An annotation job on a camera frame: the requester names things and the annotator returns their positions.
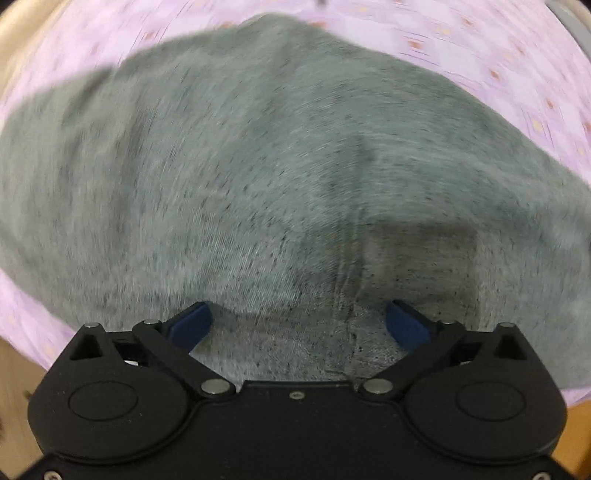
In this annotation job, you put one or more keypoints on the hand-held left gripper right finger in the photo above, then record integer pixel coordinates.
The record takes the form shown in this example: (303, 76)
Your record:
(406, 325)

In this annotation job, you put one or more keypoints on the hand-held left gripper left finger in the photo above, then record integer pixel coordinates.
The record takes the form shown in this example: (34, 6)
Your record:
(190, 323)

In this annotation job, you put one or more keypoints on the grey pants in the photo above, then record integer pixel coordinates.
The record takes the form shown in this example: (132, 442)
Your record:
(231, 184)

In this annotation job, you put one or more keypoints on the pink checked bedsheet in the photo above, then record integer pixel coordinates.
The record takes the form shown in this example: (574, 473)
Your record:
(461, 41)

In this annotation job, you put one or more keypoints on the small grey cloth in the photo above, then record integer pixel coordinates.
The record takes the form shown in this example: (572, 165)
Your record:
(569, 21)

